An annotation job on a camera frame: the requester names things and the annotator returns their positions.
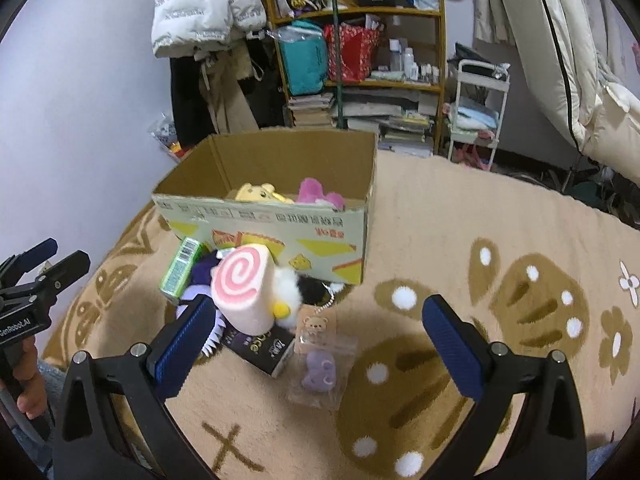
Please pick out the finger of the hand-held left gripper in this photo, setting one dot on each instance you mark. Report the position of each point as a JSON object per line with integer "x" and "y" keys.
{"x": 67, "y": 267}
{"x": 37, "y": 252}

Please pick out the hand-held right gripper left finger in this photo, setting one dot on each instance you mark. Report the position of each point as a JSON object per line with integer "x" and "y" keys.
{"x": 184, "y": 347}

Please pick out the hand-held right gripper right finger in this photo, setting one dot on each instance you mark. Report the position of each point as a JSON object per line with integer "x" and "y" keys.
{"x": 452, "y": 347}

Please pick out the purple plush doll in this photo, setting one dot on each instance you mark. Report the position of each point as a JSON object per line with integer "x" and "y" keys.
{"x": 200, "y": 275}

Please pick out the black carton box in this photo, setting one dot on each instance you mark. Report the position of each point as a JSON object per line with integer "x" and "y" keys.
{"x": 260, "y": 351}

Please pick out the green carton box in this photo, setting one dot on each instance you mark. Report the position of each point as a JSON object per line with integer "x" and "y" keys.
{"x": 181, "y": 267}

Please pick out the pink swirl roll plush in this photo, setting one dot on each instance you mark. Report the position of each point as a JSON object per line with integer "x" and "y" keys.
{"x": 240, "y": 280}

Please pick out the white fluffy plush toy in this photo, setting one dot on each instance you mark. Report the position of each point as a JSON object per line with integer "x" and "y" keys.
{"x": 289, "y": 292}

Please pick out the printed cardboard box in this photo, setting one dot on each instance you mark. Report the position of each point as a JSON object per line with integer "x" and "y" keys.
{"x": 260, "y": 220}

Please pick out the person's left hand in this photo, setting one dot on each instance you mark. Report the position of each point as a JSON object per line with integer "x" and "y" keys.
{"x": 31, "y": 385}

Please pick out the beige printed blanket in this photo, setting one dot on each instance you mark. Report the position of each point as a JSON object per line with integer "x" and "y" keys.
{"x": 450, "y": 240}

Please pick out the bag of snacks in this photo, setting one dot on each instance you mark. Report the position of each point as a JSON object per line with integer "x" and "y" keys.
{"x": 165, "y": 132}

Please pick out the yellow plush toy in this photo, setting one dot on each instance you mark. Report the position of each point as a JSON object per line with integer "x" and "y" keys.
{"x": 257, "y": 192}

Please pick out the pink plush toy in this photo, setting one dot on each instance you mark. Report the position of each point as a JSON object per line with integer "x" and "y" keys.
{"x": 315, "y": 191}

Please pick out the dark hanging coat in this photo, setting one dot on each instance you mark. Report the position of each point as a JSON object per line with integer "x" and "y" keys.
{"x": 185, "y": 100}

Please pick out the white trolley cart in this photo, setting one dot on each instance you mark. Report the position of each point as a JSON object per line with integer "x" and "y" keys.
{"x": 475, "y": 120}

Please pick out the beige hanging trousers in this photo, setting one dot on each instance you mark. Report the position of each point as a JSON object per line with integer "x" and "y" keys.
{"x": 230, "y": 100}

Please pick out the wide pile of books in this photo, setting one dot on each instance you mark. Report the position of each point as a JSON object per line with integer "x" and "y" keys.
{"x": 395, "y": 120}

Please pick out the small stack of books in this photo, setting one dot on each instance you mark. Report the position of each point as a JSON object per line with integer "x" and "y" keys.
{"x": 310, "y": 110}

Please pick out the green pole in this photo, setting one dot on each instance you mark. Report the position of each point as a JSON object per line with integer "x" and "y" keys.
{"x": 340, "y": 95}

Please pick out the group of cosmetic bottles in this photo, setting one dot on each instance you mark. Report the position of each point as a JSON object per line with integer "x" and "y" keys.
{"x": 407, "y": 62}

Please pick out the white puffer jacket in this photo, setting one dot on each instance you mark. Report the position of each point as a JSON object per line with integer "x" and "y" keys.
{"x": 195, "y": 5}

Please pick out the wooden shelf rack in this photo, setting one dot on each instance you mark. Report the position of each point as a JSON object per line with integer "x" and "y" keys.
{"x": 442, "y": 50}

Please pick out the teal bag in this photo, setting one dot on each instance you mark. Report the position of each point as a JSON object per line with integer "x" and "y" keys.
{"x": 302, "y": 62}

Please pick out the red patterned bag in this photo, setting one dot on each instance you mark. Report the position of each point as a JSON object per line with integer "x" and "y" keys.
{"x": 357, "y": 52}

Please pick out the white mattress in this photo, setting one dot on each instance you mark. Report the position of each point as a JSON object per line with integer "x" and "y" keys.
{"x": 585, "y": 50}

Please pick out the white curtain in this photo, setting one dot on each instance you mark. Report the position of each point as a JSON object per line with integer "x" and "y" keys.
{"x": 495, "y": 0}

